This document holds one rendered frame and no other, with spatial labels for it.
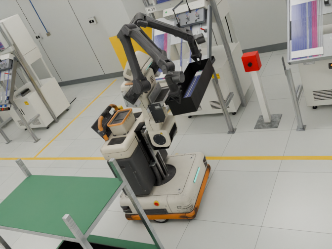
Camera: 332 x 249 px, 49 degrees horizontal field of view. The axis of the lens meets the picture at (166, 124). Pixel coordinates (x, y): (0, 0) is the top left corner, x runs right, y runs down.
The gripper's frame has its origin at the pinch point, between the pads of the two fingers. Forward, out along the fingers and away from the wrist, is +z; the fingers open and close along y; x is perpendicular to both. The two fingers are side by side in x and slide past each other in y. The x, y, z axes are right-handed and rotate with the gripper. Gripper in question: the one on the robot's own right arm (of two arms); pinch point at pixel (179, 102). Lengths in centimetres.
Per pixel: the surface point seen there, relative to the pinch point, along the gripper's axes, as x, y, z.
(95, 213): 32, -79, 15
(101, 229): 120, -7, 108
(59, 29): 357, 369, -10
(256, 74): -22, 129, 53
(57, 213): 60, -78, 15
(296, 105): -52, 111, 84
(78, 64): 356, 369, 63
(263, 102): -20, 129, 84
